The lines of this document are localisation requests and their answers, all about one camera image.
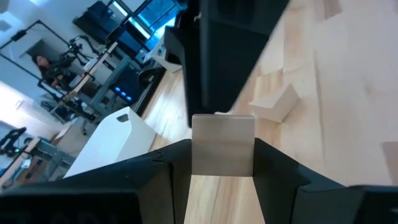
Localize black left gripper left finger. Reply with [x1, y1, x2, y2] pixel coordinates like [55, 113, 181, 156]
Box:
[0, 138, 193, 224]

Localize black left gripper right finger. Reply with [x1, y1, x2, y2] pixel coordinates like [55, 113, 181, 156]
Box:
[252, 138, 398, 224]

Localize white plastic bin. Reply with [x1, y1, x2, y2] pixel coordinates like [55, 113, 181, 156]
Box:
[63, 106, 157, 179]

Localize wooden background table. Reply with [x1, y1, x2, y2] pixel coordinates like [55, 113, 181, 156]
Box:
[0, 136, 41, 187]
[49, 42, 119, 116]

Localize black background robot arms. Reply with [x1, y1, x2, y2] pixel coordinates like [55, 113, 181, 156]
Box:
[58, 34, 102, 68]
[0, 126, 29, 156]

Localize computer tower blue lights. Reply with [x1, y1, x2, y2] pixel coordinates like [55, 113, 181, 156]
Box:
[110, 65, 147, 105]

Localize person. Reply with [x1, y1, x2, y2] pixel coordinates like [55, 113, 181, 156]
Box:
[30, 54, 78, 90]

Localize white box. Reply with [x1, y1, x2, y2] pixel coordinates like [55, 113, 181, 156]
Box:
[151, 37, 183, 74]

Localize black computer monitor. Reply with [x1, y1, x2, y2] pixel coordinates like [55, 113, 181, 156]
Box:
[73, 0, 150, 47]

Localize black metal rig frame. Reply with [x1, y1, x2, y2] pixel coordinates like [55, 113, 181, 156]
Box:
[0, 19, 97, 105]

